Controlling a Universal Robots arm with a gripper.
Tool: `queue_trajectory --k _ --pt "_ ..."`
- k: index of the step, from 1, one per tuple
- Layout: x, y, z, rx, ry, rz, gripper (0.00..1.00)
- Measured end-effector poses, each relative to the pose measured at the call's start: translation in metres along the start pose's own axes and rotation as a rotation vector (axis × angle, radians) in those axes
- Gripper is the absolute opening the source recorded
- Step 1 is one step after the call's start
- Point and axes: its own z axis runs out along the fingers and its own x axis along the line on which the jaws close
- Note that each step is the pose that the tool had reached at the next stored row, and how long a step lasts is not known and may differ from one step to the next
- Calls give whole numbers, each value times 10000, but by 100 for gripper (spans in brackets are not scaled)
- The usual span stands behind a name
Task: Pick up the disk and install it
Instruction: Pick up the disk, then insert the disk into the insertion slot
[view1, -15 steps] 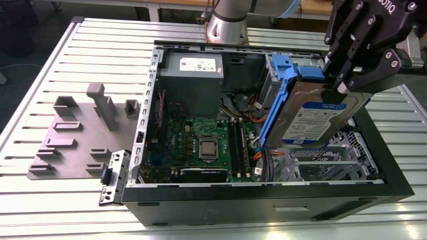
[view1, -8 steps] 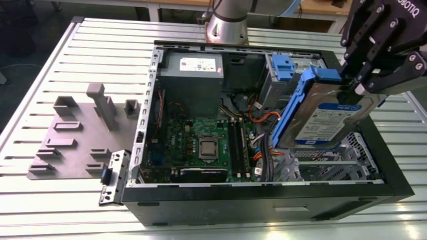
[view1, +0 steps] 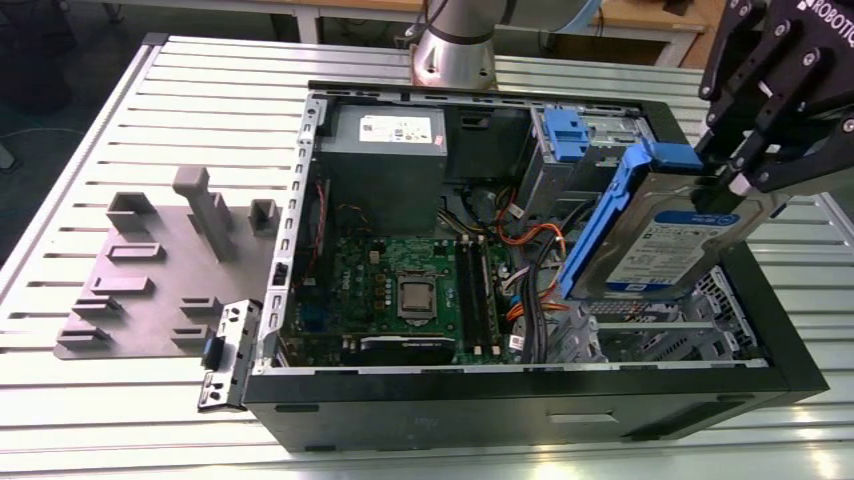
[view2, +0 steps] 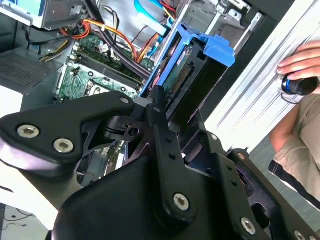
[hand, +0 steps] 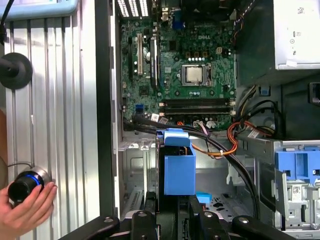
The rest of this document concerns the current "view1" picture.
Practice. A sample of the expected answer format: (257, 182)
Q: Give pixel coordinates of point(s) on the black plastic air duct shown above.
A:
(488, 150)

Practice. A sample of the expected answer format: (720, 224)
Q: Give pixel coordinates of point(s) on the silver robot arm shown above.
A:
(454, 65)

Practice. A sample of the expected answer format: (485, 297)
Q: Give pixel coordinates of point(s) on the CPU socket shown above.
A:
(421, 320)

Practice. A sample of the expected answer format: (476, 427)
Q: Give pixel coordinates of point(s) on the blue drive latch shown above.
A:
(566, 135)

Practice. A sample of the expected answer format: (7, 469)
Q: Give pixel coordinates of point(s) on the hard disk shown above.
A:
(668, 250)

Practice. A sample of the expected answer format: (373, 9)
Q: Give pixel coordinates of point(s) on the white metal desk frame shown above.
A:
(306, 27)

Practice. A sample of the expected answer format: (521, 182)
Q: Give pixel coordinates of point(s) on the black RAM slot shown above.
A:
(489, 295)
(472, 295)

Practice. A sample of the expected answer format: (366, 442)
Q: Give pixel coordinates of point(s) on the metal disk bay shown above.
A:
(657, 326)

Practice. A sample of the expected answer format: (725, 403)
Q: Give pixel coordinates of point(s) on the wooden desk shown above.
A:
(641, 22)

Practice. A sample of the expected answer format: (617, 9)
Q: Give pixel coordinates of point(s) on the grey parts rack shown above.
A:
(154, 300)

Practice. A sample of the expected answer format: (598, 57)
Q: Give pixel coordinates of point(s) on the blue bracket latch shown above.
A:
(214, 352)

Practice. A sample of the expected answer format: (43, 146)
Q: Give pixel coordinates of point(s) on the green motherboard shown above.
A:
(354, 260)

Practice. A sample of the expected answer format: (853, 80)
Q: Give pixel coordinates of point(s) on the grey power supply unit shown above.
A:
(381, 175)

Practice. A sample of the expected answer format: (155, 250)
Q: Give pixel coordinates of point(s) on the black PC case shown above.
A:
(468, 415)

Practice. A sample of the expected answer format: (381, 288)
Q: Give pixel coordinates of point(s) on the metal optical drive cage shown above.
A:
(568, 180)

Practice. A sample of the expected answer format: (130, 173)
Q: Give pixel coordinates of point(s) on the metal expansion slot bracket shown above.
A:
(234, 350)

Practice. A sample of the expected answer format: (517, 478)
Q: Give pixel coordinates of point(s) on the silver CPU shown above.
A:
(419, 295)

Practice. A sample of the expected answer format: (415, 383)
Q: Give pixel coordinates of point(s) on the black graphics card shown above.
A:
(401, 350)

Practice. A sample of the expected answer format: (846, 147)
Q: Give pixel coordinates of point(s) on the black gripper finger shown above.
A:
(761, 80)
(801, 170)

